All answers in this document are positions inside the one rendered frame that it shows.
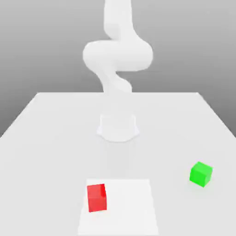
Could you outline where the small red cube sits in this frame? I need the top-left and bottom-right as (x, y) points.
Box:
(87, 183), (108, 213)

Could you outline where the small green cube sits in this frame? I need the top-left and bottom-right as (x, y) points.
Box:
(189, 161), (213, 188)

